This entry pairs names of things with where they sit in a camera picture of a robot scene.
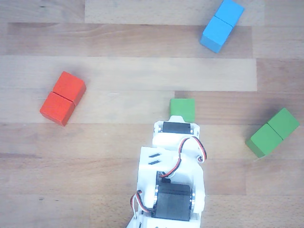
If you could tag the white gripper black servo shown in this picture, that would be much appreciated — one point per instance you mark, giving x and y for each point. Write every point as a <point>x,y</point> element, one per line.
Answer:
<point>171,140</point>

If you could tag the small green cube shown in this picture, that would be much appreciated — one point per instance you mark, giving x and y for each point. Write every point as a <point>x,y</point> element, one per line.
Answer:
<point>183,108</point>

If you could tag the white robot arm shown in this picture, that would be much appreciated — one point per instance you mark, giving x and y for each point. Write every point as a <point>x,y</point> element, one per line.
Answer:
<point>147,171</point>

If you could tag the long green block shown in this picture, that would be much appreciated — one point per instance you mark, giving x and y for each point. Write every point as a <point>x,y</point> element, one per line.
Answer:
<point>273,133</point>

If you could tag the long blue block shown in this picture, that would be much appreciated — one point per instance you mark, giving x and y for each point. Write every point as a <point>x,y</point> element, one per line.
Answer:
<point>221,26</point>

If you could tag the long red block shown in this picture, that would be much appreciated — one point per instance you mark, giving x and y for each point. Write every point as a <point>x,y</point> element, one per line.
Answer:
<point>61,99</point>

